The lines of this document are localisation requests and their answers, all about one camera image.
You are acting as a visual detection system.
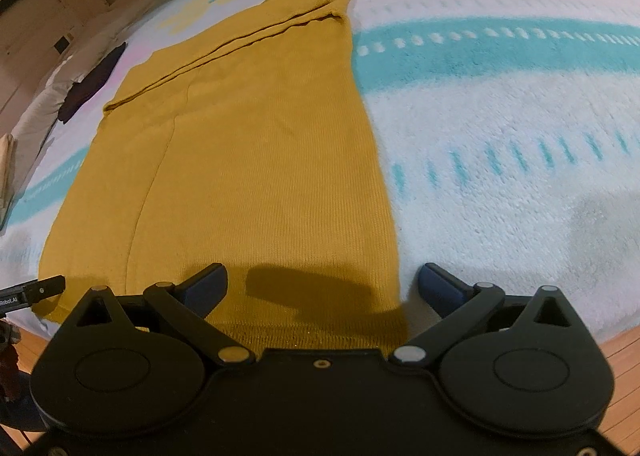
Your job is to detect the flower print bed blanket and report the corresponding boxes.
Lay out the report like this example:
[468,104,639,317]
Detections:
[0,0,640,343]

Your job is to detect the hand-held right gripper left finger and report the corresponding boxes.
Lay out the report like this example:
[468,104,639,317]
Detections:
[74,263,255,368]

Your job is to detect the dark folded clothes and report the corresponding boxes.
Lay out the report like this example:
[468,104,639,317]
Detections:
[57,41,129,125]

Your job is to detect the mustard yellow knit sweater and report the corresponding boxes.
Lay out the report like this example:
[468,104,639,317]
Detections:
[37,0,409,353]

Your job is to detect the peach folded cloth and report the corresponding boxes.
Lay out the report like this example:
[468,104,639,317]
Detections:
[0,133,17,218]

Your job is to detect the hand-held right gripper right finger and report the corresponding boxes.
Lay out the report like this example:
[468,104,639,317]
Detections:
[389,263,577,367]

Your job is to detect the white flat pillow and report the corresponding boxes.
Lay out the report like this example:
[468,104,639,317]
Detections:
[47,21,128,89]

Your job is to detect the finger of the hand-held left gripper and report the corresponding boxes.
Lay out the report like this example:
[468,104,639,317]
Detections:
[0,275,67,313]

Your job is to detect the grey pillow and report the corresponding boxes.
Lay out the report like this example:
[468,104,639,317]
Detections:
[9,78,83,189]

